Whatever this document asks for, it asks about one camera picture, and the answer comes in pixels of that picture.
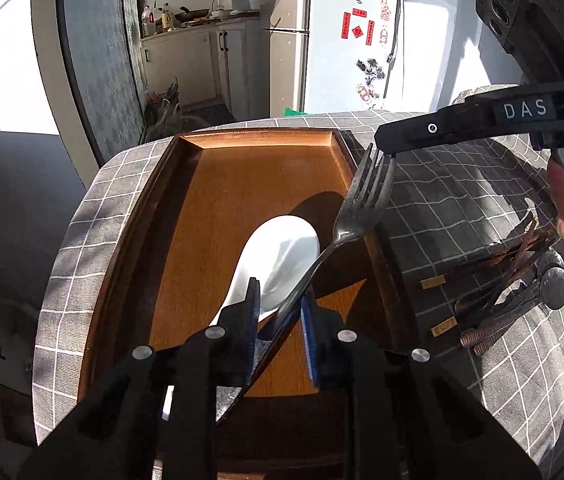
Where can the white ceramic spoon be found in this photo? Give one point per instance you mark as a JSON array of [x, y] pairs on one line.
[[282, 255]]

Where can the dark striped floor mat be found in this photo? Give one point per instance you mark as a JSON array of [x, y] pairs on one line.
[[207, 111]]

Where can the brown wooden chopstick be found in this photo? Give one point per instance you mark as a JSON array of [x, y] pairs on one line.
[[444, 327], [461, 305], [524, 247], [431, 283]]

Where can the green bag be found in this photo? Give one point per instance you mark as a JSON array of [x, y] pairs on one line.
[[294, 112]]

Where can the clear plastic oil bottle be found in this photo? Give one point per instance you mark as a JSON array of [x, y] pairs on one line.
[[149, 22]]

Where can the group of fridge magnets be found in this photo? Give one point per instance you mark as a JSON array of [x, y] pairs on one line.
[[357, 27]]

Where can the dark metal fork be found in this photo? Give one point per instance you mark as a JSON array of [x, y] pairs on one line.
[[356, 210]]

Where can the black wok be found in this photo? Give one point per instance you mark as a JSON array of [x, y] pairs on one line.
[[194, 14]]

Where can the translucent plastic bag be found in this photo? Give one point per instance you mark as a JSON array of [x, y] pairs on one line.
[[164, 110]]

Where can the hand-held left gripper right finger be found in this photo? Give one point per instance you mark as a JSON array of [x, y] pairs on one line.
[[309, 330]]

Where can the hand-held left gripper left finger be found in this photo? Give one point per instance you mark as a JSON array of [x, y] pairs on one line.
[[253, 310]]

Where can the grey patterned sliding door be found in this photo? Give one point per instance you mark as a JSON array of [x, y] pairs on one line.
[[102, 35]]

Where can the brown wooden tray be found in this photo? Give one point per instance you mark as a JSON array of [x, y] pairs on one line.
[[242, 185]]

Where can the white kitchen cabinet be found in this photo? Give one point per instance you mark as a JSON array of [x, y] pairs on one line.
[[187, 60]]

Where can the white bowl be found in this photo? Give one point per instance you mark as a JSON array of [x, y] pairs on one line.
[[221, 12]]

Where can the grey checked tablecloth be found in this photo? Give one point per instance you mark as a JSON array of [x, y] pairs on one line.
[[461, 185]]

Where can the white refrigerator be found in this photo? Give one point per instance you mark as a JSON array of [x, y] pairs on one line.
[[332, 75]]

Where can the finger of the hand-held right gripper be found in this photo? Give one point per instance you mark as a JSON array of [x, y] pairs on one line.
[[436, 127]]

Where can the yellow label bottle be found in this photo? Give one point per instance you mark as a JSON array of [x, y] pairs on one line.
[[167, 20]]

